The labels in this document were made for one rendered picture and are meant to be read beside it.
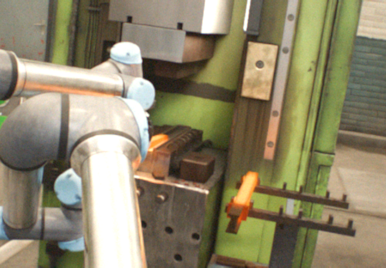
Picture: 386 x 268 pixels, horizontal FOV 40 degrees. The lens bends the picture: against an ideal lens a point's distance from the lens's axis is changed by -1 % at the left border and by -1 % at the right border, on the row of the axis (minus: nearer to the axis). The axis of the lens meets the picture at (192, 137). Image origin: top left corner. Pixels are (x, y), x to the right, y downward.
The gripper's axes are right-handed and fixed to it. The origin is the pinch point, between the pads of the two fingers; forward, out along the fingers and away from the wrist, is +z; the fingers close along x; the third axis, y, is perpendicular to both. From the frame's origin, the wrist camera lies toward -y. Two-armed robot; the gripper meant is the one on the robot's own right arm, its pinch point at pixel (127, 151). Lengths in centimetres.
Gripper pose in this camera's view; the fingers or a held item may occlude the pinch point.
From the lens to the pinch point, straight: 152.7
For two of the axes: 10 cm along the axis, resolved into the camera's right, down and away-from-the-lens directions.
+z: 2.5, -1.6, 9.5
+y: -1.2, 9.7, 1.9
